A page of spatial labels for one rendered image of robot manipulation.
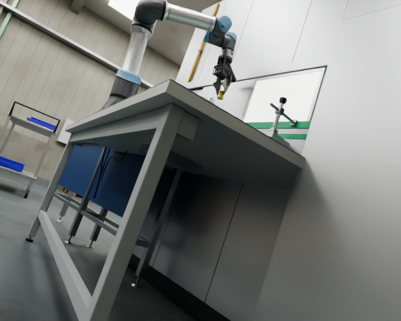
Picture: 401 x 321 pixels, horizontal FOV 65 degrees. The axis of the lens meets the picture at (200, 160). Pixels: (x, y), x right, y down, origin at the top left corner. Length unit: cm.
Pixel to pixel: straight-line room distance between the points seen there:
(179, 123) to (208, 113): 7
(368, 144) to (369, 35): 36
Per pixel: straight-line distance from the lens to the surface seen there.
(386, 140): 92
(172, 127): 76
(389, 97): 98
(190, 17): 172
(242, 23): 237
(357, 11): 122
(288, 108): 161
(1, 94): 809
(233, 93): 194
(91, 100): 827
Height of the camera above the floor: 48
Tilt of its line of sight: 10 degrees up
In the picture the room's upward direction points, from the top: 19 degrees clockwise
